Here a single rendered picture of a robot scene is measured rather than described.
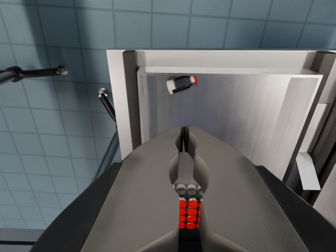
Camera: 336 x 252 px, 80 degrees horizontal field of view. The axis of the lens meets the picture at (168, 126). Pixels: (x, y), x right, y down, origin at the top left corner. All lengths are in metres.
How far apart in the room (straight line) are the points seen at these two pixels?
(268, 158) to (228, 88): 0.17
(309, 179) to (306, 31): 1.04
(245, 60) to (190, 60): 0.08
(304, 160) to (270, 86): 0.17
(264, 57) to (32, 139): 1.63
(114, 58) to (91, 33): 0.95
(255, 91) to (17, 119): 1.58
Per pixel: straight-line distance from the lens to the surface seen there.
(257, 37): 1.29
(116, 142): 1.11
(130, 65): 0.31
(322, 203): 0.60
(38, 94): 1.55
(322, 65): 0.37
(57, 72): 1.34
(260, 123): 0.39
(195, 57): 0.33
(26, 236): 0.77
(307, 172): 0.46
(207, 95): 0.35
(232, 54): 0.34
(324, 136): 0.45
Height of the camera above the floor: 1.20
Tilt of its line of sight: 60 degrees down
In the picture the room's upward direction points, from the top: 177 degrees counter-clockwise
